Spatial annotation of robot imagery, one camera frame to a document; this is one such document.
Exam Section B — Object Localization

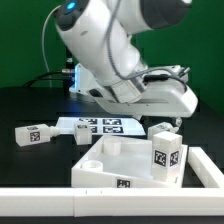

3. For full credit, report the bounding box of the white marker sheet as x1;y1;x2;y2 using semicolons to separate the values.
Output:
56;117;145;136

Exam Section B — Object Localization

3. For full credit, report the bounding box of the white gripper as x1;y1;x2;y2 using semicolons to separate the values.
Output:
89;80;198;128

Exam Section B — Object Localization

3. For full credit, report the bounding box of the white fence bar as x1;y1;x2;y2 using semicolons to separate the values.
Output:
188;147;224;189
0;188;224;217

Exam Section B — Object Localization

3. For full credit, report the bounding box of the white right fence bar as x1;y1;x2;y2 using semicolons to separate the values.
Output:
188;147;224;189

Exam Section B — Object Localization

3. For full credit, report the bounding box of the white square tabletop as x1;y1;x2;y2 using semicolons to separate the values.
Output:
71;135;188;188

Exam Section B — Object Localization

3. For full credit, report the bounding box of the grey cable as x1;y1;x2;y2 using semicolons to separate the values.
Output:
41;4;63;73

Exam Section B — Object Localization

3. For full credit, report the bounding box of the white front fence bar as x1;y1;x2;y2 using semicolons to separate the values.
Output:
0;188;224;217

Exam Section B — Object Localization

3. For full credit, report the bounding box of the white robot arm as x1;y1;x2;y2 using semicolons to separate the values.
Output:
55;0;198;119

